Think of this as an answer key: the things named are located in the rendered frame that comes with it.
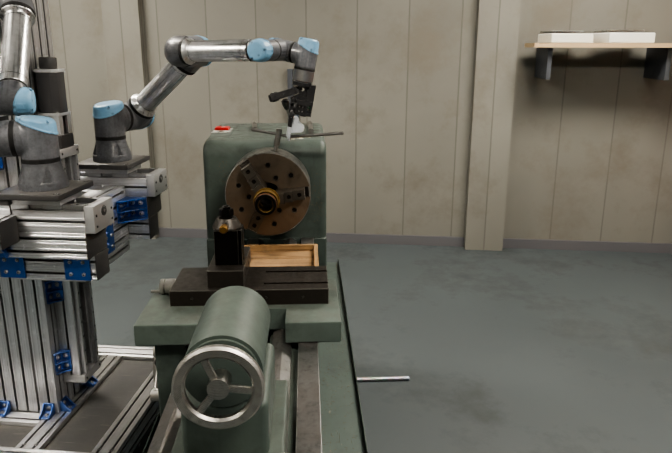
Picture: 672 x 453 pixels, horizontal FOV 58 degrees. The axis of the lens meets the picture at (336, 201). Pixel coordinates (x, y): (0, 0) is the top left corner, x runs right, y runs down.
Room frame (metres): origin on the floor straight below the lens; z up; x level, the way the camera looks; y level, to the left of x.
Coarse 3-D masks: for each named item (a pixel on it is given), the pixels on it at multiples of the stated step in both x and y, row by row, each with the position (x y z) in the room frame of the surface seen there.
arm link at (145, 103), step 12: (192, 36) 2.37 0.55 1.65; (168, 72) 2.41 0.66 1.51; (180, 72) 2.39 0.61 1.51; (192, 72) 2.40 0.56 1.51; (156, 84) 2.43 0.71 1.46; (168, 84) 2.42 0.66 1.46; (132, 96) 2.50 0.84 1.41; (144, 96) 2.46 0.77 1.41; (156, 96) 2.45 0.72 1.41; (132, 108) 2.47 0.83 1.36; (144, 108) 2.48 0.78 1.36; (144, 120) 2.50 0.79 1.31
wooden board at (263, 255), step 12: (252, 252) 2.07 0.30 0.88; (264, 252) 2.07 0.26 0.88; (276, 252) 2.07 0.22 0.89; (288, 252) 2.07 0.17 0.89; (300, 252) 2.07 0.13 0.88; (312, 252) 2.07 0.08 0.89; (252, 264) 1.95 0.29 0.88; (264, 264) 1.95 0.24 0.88; (276, 264) 1.95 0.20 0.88; (288, 264) 1.95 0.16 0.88; (300, 264) 1.95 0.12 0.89; (312, 264) 1.95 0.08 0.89
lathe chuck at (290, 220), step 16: (240, 160) 2.20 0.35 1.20; (256, 160) 2.15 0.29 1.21; (272, 160) 2.15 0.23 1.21; (288, 160) 2.15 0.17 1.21; (240, 176) 2.14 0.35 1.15; (272, 176) 2.15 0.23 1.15; (288, 176) 2.16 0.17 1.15; (304, 176) 2.16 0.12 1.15; (240, 192) 2.14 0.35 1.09; (240, 208) 2.15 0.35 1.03; (288, 208) 2.15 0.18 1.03; (304, 208) 2.16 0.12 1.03; (272, 224) 2.15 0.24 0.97; (288, 224) 2.15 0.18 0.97
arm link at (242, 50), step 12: (180, 36) 2.30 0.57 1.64; (168, 48) 2.25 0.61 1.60; (180, 48) 2.21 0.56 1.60; (192, 48) 2.20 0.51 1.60; (204, 48) 2.18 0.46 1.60; (216, 48) 2.16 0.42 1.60; (228, 48) 2.14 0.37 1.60; (240, 48) 2.12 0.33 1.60; (252, 48) 2.08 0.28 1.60; (264, 48) 2.07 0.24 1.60; (276, 48) 2.13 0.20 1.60; (168, 60) 2.28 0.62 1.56; (180, 60) 2.23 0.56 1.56; (192, 60) 2.23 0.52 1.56; (204, 60) 2.21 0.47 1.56; (216, 60) 2.19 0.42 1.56; (228, 60) 2.17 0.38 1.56; (240, 60) 2.15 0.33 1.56; (252, 60) 2.13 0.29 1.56; (264, 60) 2.09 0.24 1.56
